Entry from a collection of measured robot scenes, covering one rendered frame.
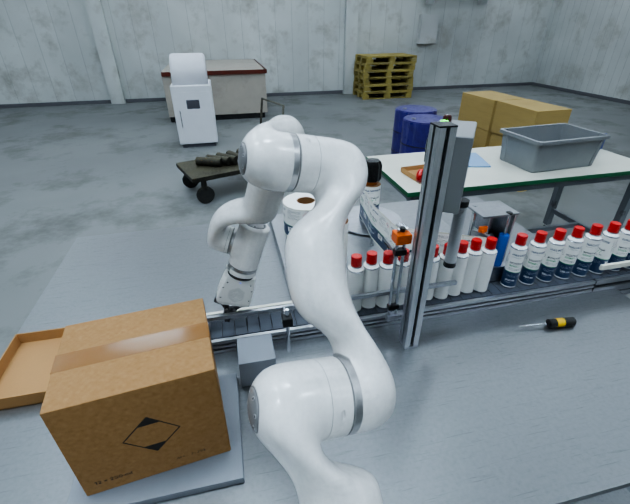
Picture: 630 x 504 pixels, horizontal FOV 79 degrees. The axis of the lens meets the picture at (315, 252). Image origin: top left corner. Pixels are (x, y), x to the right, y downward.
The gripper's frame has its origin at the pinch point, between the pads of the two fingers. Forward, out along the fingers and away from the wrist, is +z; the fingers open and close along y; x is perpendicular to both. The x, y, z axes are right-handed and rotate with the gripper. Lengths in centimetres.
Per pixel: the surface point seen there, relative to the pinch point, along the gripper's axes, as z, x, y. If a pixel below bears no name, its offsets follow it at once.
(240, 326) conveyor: 3.8, -0.6, 4.7
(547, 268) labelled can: -39, -2, 104
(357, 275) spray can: -22.8, -2.6, 34.2
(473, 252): -38, -1, 71
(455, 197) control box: -57, -18, 41
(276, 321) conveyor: -0.1, -0.8, 15.3
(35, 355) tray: 29, 6, -51
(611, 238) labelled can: -56, -2, 123
